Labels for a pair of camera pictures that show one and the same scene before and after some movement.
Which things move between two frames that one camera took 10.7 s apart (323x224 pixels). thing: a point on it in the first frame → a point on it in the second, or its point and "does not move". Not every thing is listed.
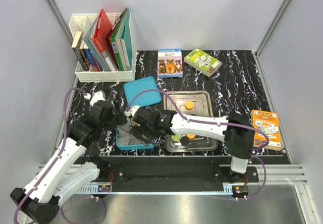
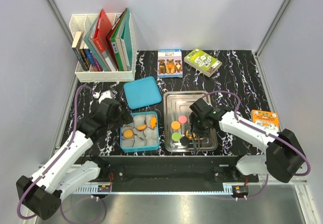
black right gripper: [138, 130] → [193, 118]
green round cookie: [176, 137] does not move
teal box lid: [133, 87] does not move
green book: [114, 46] does not move
